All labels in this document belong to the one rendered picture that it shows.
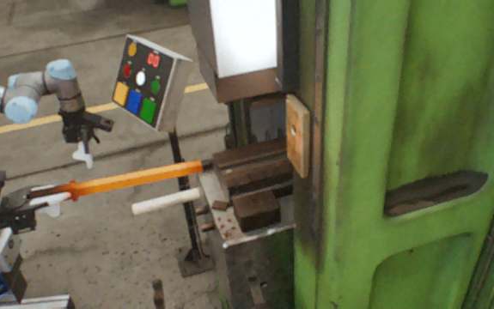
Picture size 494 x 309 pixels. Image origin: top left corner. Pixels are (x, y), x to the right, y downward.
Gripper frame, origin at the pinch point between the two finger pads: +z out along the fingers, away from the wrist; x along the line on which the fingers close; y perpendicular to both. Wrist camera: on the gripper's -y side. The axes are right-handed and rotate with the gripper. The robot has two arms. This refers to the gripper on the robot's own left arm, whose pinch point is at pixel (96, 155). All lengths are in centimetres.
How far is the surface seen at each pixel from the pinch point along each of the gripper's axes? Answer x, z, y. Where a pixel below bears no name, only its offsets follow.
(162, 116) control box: -11.0, -7.1, -23.6
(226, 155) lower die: 14.4, -5.2, -45.8
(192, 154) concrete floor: -127, 93, -17
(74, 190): 45, -21, -9
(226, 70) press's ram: 35, -45, -49
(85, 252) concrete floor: -43, 93, 40
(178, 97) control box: -15.9, -11.6, -29.7
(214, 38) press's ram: 35, -53, -47
